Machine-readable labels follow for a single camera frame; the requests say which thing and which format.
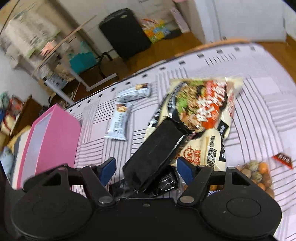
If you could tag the pink storage box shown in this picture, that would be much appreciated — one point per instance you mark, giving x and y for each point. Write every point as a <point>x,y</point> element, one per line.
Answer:
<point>51,141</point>

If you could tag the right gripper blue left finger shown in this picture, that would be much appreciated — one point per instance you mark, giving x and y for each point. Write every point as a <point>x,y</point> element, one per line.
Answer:
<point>106,170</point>

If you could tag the instant noodle bag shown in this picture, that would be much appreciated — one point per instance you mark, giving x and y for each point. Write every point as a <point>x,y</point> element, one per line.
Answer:
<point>206,107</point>

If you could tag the black snack packet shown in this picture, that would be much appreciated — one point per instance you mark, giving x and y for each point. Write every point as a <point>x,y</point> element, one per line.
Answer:
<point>148,172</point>

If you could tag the colourful gift bag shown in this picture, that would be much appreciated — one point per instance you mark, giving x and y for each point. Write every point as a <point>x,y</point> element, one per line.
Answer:
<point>154,30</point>

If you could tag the bag of coated peanuts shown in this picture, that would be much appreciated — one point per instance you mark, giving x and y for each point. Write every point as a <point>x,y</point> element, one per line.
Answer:
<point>256,173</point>

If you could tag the striped white bed sheet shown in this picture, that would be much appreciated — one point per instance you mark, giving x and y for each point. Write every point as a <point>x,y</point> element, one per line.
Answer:
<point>262,126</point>

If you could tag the teal shopping bag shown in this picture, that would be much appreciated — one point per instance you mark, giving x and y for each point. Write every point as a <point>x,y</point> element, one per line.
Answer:
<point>82,61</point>

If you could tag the white metal clothes rack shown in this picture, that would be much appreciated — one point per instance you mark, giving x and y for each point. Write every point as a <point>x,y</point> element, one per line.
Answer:
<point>59,60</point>

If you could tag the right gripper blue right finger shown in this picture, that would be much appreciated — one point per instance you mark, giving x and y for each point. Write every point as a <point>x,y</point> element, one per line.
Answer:
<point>186,170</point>

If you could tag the white snack bar wrapper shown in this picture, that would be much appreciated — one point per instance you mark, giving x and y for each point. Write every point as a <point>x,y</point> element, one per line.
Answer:
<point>117,128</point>

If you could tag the black suitcase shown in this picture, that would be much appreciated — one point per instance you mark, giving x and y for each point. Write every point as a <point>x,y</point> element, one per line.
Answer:
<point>125,34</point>

